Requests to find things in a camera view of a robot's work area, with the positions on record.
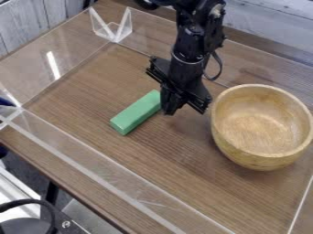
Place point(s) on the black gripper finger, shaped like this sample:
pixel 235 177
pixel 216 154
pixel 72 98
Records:
pixel 166 100
pixel 178 101

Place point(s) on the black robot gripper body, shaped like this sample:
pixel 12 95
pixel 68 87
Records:
pixel 180 76

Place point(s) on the green rectangular block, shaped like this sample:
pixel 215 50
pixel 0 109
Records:
pixel 136 113

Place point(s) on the brown wooden bowl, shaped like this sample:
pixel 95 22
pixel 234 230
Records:
pixel 260 126

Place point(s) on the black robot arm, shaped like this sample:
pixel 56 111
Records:
pixel 194 59

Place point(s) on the clear acrylic front barrier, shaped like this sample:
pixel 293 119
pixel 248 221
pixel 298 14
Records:
pixel 156 169

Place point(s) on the black table leg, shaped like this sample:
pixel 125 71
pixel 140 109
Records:
pixel 52 193

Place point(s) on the clear acrylic corner bracket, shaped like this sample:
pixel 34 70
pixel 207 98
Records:
pixel 111 31

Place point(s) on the grey metal base plate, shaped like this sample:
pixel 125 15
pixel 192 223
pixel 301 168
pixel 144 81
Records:
pixel 64 224

